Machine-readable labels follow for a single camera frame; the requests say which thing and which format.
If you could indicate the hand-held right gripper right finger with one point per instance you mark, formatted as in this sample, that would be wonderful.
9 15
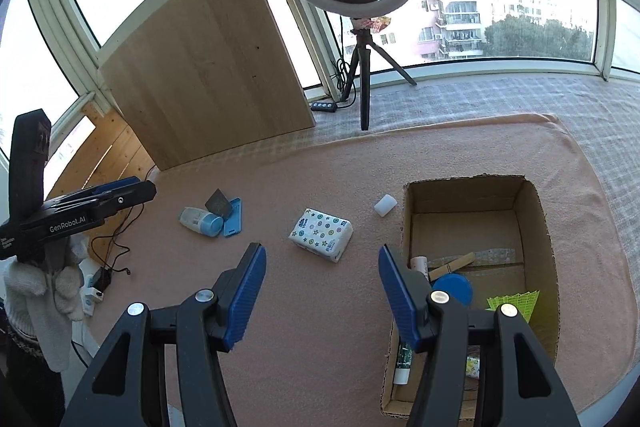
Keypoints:
397 297

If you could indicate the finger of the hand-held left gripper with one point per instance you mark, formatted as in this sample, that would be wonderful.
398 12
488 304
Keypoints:
135 194
120 185

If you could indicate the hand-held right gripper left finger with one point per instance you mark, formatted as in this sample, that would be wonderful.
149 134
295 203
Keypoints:
247 292

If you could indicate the white lip balm tube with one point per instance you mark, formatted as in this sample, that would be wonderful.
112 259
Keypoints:
419 264

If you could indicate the blue round case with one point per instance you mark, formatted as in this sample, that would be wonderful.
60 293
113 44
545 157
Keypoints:
457 289

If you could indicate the wooden clothespin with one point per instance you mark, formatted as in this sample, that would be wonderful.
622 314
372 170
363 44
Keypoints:
452 264

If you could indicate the green glue stick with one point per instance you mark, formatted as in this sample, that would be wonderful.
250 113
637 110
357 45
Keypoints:
402 364

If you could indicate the white bottle with blue cap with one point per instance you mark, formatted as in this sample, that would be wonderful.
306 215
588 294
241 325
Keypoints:
200 222

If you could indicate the white tissue pack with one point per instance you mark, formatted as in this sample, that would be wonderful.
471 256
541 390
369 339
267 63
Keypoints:
320 234

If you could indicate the cardboard box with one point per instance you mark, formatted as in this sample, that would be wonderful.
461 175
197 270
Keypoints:
500 227

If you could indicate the person's left forearm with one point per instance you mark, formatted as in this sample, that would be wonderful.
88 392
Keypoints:
25 382

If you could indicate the person's left hand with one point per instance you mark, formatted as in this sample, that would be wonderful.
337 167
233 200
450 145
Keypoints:
55 307

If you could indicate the wooden slat panel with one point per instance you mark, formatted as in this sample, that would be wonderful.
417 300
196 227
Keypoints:
110 152

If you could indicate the pink blanket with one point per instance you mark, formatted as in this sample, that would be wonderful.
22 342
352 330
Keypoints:
310 307

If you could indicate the black power adapter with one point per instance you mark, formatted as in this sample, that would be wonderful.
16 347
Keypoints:
102 279

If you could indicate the small white cap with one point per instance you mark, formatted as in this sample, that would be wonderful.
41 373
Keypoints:
385 205

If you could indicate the white power strip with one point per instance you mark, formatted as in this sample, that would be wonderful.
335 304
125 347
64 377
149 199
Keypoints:
90 297

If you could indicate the yellow-green mesh piece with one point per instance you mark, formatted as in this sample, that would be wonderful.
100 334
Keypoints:
515 302

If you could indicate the light wooden board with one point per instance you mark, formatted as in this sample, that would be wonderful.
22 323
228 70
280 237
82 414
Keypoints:
210 67

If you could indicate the black inline controller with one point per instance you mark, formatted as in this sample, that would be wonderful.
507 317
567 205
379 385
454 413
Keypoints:
324 106

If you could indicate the plaid bed sheet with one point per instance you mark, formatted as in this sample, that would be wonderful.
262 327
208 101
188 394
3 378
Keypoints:
500 99

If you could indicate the colourful wrapper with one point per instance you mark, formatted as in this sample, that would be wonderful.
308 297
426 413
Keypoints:
372 24

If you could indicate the apartment buildings outside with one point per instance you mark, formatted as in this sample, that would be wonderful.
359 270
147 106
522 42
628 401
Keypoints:
450 17

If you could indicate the green tree outside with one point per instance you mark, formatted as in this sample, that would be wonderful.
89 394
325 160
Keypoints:
540 39

